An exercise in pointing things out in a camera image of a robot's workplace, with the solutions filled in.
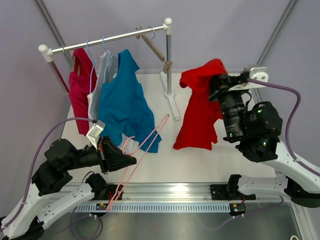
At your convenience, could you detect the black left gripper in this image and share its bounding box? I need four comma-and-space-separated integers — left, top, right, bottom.
64, 135, 137, 174

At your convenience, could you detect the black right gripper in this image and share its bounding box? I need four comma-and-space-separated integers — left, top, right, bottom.
207, 68, 251, 140

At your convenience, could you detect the pink wire hanger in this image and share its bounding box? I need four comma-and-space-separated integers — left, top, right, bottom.
105, 113, 170, 213

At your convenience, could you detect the blue t shirt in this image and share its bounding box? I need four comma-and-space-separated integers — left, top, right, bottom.
98, 49, 162, 153

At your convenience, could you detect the red t shirt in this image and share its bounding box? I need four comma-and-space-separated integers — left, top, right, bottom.
173, 58, 227, 151

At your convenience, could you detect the light blue hanger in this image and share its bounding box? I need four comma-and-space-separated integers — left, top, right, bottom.
85, 39, 96, 94
102, 35, 114, 83

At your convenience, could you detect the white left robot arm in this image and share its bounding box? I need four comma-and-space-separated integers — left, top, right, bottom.
0, 137, 137, 240

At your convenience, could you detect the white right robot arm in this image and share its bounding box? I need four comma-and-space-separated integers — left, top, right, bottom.
208, 72, 320, 208

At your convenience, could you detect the wooden clip hanger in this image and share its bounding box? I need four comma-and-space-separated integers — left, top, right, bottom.
136, 26, 173, 74

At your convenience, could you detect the magenta t shirt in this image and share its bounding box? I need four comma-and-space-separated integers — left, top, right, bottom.
68, 48, 98, 135

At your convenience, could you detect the white t shirt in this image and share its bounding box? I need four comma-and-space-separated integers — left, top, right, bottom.
87, 51, 137, 153

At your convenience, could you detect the white plastic basket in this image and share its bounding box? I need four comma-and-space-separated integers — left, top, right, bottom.
219, 88, 255, 116

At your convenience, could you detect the clothes rack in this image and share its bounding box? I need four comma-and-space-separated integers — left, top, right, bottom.
38, 17, 181, 121

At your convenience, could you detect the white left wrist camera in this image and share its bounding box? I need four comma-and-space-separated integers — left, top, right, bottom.
86, 120, 105, 150

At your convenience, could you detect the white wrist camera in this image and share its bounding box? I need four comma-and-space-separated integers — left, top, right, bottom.
86, 120, 105, 150
229, 65, 269, 91

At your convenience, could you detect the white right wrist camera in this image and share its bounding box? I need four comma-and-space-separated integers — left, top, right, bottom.
229, 65, 269, 91

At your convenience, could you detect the aluminium mounting rail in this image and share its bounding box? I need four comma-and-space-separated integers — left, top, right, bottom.
72, 181, 305, 203

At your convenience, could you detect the white slotted cable duct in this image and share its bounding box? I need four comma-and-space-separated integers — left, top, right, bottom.
76, 202, 231, 214

